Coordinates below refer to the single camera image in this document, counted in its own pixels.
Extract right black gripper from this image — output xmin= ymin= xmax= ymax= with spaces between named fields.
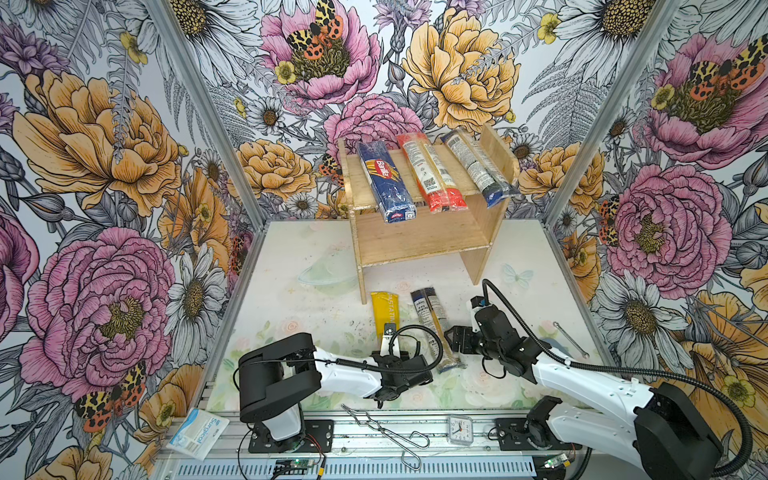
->
xmin=443 ymin=325 xmax=503 ymax=362

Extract clear spaghetti bag blue end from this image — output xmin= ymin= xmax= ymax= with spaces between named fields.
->
xmin=410 ymin=287 xmax=466 ymax=373

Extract yellow Pastatime spaghetti bag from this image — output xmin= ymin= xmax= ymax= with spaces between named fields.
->
xmin=371 ymin=291 xmax=400 ymax=341

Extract red spaghetti bag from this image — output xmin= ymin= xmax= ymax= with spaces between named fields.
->
xmin=397 ymin=132 xmax=468 ymax=213

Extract blue Barilla spaghetti box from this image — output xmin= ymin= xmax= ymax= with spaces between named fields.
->
xmin=357 ymin=141 xmax=417 ymax=224

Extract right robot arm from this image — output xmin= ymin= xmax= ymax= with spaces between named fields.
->
xmin=445 ymin=304 xmax=724 ymax=479

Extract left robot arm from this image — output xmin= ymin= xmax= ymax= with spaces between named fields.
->
xmin=233 ymin=328 xmax=443 ymax=442

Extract wooden two-tier shelf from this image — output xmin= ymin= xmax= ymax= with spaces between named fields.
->
xmin=337 ymin=139 xmax=510 ymax=304

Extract metal tongs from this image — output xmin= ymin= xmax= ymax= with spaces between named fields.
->
xmin=341 ymin=404 xmax=431 ymax=471

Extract small white clock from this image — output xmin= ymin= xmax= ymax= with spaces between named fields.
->
xmin=447 ymin=415 xmax=474 ymax=446

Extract white blue packet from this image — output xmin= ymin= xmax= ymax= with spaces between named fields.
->
xmin=168 ymin=408 xmax=230 ymax=461

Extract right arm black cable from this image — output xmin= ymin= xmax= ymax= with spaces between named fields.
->
xmin=481 ymin=278 xmax=754 ymax=478

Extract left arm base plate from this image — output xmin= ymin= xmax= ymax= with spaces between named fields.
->
xmin=247 ymin=419 xmax=335 ymax=454

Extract grey handled tool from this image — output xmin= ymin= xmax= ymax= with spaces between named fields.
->
xmin=539 ymin=321 xmax=590 ymax=360

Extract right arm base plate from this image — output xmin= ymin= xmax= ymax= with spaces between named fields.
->
xmin=487 ymin=417 xmax=584 ymax=452

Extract aluminium front rail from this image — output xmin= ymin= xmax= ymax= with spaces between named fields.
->
xmin=149 ymin=409 xmax=679 ymax=480

